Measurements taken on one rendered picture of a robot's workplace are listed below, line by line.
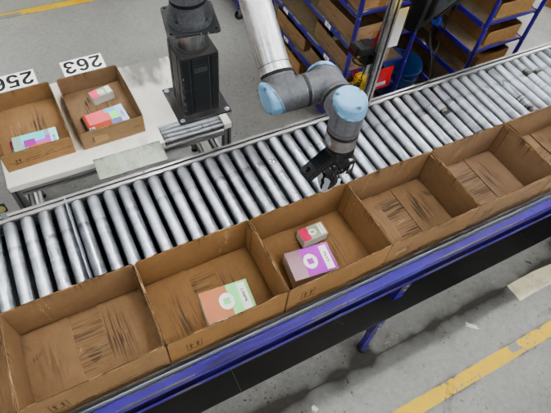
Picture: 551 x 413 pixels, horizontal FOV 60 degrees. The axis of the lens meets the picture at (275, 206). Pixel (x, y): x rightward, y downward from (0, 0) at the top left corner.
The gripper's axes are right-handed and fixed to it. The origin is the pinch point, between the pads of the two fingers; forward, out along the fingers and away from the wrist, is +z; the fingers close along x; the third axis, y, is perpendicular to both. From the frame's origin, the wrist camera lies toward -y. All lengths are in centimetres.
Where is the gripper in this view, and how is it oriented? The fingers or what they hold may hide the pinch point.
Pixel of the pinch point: (321, 189)
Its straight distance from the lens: 151.4
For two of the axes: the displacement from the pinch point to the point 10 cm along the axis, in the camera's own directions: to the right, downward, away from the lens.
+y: 8.5, -3.8, 3.7
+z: -0.9, 5.9, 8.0
